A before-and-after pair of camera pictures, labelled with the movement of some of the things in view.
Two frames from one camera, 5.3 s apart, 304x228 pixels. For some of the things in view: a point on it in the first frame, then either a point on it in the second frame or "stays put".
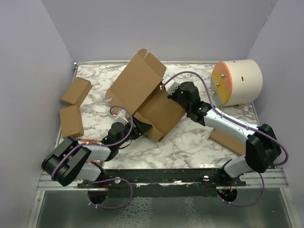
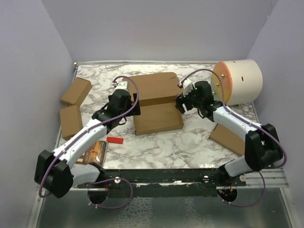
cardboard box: (71, 121) stays put
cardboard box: (77, 91) stays put
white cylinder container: (236, 82) stays put
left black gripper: (140, 128) to (135, 111)
